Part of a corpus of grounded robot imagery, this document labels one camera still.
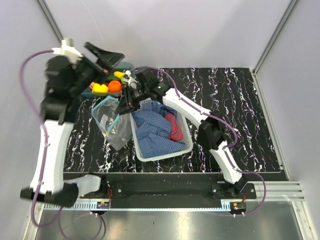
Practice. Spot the fake yellow banana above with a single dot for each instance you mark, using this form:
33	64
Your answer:
119	74

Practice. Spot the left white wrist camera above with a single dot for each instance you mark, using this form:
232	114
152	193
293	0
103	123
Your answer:
68	50

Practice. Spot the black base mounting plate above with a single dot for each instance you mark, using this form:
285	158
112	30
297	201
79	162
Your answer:
164	202

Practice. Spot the blue checkered shirt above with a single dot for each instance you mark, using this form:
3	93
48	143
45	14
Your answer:
153	130

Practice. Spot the red cloth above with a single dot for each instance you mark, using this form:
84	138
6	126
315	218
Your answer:
175	132

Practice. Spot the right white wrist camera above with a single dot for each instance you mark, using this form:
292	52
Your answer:
129	80

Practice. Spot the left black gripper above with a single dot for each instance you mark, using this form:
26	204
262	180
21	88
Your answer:
105	58

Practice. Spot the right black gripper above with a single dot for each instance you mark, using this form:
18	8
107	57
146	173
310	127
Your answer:
123	107

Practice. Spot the fake carrot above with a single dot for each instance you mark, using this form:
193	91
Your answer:
112	88

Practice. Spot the clear zip top bag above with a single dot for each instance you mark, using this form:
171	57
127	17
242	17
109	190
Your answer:
115	128

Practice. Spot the fake yellow lemon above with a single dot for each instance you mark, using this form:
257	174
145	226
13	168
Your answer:
99	89

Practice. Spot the white plastic basket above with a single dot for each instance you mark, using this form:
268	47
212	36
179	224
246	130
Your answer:
187	139

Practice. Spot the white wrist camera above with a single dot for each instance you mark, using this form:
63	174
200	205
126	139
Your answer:
68	50
129	80

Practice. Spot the fake orange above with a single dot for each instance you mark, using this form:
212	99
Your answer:
115	86

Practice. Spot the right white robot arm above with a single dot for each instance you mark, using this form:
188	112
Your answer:
141	83

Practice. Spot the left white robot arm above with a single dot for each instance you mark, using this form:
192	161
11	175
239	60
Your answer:
68	74

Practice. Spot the blue transparent plastic tub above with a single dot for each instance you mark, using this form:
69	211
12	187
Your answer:
121	67

